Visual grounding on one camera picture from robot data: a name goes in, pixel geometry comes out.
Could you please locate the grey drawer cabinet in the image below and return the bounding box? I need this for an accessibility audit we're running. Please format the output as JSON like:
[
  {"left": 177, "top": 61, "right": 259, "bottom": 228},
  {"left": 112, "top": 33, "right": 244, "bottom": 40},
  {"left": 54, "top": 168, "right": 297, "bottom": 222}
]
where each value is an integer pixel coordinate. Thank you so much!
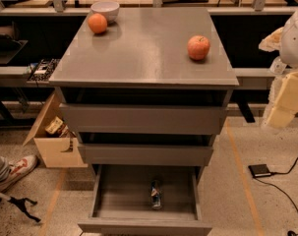
[{"left": 48, "top": 6, "right": 240, "bottom": 169}]

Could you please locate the black reacher grabber tool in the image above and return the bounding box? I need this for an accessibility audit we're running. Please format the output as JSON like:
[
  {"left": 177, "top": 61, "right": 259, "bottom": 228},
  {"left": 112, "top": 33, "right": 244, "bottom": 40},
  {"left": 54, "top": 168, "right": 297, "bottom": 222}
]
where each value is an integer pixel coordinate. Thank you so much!
[{"left": 0, "top": 192, "right": 41, "bottom": 222}]

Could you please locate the orange fruit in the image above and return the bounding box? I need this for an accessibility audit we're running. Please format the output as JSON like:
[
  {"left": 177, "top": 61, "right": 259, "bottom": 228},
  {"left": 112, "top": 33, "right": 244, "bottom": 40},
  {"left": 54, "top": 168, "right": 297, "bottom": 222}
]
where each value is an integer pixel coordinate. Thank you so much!
[{"left": 88, "top": 14, "right": 107, "bottom": 34}]

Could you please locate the white red sneaker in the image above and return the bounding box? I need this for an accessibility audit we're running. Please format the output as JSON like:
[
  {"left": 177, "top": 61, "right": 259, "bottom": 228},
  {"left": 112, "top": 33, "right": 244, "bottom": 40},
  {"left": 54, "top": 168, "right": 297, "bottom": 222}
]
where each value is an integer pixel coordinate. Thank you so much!
[{"left": 0, "top": 155, "right": 38, "bottom": 192}]

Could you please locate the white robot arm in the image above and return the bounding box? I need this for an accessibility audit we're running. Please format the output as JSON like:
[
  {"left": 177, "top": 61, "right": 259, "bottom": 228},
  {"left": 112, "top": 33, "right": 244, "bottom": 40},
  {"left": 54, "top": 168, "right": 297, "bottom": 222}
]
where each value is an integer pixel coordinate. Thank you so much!
[{"left": 259, "top": 9, "right": 298, "bottom": 132}]

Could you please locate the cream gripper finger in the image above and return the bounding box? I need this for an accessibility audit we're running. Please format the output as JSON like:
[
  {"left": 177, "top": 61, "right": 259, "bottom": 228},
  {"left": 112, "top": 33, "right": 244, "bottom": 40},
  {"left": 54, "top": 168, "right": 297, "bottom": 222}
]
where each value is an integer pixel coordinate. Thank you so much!
[
  {"left": 259, "top": 28, "right": 283, "bottom": 52},
  {"left": 265, "top": 70, "right": 298, "bottom": 129}
]

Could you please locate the grey top drawer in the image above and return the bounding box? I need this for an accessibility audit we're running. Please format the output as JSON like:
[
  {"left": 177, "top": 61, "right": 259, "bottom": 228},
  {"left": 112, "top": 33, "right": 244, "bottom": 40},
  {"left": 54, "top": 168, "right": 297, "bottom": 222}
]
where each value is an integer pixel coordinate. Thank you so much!
[{"left": 60, "top": 103, "right": 226, "bottom": 135}]

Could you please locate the clear sanitizer pump bottle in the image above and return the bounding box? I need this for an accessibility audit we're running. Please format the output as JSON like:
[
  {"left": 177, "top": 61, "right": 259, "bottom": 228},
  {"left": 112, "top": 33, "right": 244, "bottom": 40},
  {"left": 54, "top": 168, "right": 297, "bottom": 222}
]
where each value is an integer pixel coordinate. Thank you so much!
[{"left": 269, "top": 57, "right": 286, "bottom": 75}]

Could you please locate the blue silver redbull can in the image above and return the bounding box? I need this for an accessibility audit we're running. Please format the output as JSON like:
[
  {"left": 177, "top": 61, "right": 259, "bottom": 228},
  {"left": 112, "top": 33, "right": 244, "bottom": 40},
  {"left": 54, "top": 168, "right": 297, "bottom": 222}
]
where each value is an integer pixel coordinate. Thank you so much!
[{"left": 150, "top": 180, "right": 162, "bottom": 209}]

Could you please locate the grey open bottom drawer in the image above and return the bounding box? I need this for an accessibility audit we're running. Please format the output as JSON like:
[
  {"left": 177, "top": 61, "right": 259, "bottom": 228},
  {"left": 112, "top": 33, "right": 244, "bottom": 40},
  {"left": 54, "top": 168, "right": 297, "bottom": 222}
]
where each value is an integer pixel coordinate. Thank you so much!
[{"left": 78, "top": 165, "right": 211, "bottom": 236}]

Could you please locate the black patterned notebook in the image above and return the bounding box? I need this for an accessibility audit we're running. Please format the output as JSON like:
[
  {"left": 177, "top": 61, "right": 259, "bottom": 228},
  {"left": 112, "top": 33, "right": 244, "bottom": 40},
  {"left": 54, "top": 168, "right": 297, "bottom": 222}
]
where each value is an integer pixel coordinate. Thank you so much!
[{"left": 29, "top": 59, "right": 59, "bottom": 82}]

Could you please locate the red apple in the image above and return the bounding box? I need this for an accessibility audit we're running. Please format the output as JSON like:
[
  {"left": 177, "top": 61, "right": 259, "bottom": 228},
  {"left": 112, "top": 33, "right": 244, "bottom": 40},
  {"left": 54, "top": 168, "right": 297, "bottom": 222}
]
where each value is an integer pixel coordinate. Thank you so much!
[{"left": 187, "top": 35, "right": 210, "bottom": 61}]

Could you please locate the black foot pedal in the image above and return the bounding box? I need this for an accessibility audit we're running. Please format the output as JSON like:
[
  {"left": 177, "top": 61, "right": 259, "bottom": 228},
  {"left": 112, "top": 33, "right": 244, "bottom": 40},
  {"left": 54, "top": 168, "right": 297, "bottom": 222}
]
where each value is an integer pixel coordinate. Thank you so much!
[{"left": 248, "top": 164, "right": 271, "bottom": 178}]

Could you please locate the grey middle drawer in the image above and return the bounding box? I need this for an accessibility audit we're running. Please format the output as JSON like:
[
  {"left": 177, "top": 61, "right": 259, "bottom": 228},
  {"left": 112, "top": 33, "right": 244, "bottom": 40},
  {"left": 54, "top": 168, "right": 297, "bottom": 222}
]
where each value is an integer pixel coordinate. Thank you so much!
[{"left": 78, "top": 144, "right": 212, "bottom": 166}]

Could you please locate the snack packet in box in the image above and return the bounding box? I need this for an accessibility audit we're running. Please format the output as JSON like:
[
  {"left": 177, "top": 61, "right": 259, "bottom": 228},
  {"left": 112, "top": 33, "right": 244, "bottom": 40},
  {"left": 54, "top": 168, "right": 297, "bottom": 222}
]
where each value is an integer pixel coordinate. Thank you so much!
[{"left": 45, "top": 116, "right": 64, "bottom": 135}]

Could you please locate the cardboard box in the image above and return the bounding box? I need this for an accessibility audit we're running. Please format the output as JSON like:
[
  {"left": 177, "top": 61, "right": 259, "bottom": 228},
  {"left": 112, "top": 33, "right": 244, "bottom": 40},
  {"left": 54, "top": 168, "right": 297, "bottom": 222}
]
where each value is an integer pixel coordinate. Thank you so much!
[{"left": 23, "top": 92, "right": 87, "bottom": 168}]

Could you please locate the white bowl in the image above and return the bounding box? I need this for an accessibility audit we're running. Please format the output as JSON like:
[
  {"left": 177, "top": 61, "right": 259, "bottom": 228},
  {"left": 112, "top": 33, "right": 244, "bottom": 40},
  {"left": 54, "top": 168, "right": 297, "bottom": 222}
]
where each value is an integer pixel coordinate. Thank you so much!
[{"left": 90, "top": 1, "right": 120, "bottom": 24}]

